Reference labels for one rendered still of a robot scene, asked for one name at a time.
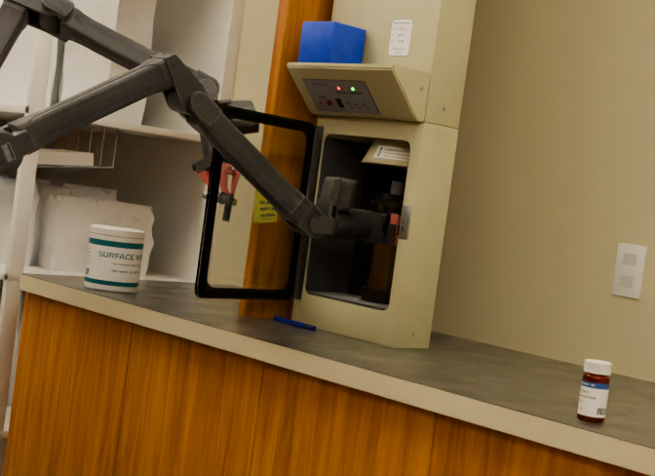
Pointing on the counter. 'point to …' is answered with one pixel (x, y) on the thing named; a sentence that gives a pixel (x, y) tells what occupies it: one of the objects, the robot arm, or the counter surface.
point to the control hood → (392, 101)
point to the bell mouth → (388, 154)
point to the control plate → (322, 88)
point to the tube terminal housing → (314, 314)
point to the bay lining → (337, 164)
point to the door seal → (216, 204)
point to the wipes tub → (114, 258)
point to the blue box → (331, 43)
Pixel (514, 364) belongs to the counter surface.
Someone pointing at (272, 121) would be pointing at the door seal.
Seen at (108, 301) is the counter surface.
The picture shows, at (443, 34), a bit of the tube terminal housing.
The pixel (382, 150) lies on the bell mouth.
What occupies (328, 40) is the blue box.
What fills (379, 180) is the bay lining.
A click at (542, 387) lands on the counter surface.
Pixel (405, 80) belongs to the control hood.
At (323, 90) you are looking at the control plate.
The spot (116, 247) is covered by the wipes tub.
